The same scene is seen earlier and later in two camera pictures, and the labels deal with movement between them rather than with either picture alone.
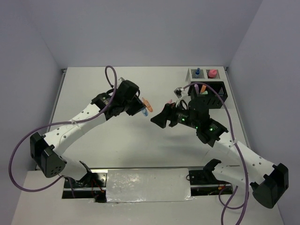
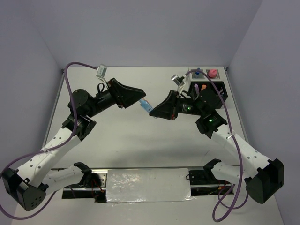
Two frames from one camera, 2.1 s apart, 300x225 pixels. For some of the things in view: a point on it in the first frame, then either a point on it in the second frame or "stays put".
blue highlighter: [144, 111] to [146, 104]
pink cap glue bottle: [212, 73] stays put
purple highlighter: [197, 87] stays put
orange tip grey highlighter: [203, 89] stays put
